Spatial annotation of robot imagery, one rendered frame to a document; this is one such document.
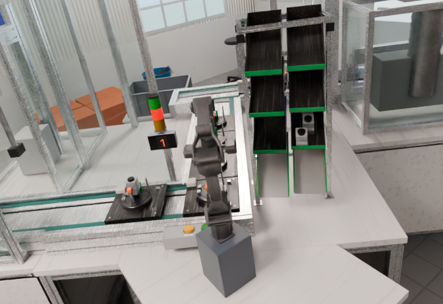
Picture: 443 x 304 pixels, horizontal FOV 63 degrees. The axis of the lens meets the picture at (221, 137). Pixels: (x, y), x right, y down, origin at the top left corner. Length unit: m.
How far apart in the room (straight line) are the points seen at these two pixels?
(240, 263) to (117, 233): 0.56
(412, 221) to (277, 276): 1.40
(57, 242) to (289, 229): 0.97
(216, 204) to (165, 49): 4.81
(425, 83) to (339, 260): 1.18
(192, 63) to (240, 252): 5.06
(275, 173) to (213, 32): 4.92
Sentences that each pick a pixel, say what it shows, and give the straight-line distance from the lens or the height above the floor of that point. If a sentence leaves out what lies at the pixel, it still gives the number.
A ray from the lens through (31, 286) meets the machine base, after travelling 1.87.
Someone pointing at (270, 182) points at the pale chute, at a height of 1.03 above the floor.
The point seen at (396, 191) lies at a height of 0.51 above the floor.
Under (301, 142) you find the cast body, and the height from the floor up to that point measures 1.22.
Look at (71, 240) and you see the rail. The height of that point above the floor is 0.93.
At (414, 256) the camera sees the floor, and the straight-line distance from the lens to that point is 2.78.
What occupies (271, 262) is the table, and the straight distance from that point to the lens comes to 1.46.
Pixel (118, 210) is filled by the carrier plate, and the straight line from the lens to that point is 1.69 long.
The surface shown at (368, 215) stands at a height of 0.86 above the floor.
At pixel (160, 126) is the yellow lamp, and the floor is 1.28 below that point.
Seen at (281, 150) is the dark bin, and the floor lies 1.21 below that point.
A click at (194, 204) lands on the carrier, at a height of 0.97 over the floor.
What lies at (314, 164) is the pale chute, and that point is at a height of 1.08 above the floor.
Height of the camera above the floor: 1.92
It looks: 27 degrees down
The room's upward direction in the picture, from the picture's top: 8 degrees counter-clockwise
